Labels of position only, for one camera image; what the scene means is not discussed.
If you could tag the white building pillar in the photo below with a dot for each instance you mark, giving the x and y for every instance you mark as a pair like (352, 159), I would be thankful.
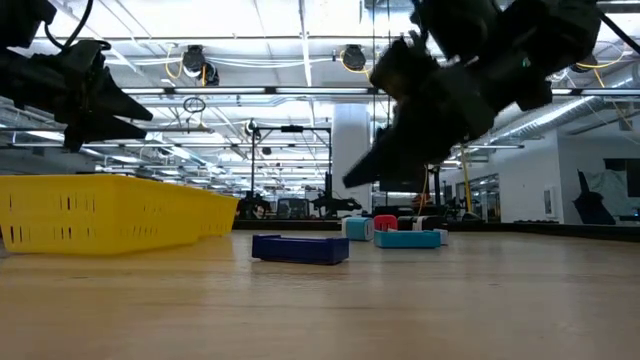
(350, 150)

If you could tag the navy blue staples box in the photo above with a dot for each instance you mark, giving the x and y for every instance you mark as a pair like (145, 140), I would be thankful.
(300, 249)

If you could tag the white staples box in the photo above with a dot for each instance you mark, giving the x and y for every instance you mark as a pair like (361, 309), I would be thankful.
(442, 236)

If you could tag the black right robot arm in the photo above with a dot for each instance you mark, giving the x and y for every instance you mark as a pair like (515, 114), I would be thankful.
(540, 35)

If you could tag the small blue white item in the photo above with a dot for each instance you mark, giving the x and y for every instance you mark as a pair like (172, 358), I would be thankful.
(359, 229)

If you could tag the black background robot station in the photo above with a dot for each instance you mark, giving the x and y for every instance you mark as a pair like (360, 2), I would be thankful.
(327, 190)

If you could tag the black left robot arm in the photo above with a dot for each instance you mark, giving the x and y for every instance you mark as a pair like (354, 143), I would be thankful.
(20, 20)

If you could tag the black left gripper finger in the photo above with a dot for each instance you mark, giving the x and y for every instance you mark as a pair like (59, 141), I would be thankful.
(110, 132)
(120, 105)

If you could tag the small red item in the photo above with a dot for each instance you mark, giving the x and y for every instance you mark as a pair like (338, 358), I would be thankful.
(385, 222)

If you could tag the yellow plastic basket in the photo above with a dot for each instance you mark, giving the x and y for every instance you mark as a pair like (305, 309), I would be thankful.
(100, 215)
(220, 212)

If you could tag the black item with white band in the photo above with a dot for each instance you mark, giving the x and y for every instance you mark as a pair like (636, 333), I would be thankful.
(407, 222)

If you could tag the silver ceiling duct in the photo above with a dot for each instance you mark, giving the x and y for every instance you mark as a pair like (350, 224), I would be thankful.
(560, 112)

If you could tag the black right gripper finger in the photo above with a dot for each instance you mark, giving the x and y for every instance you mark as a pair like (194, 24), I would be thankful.
(402, 182)
(390, 155)

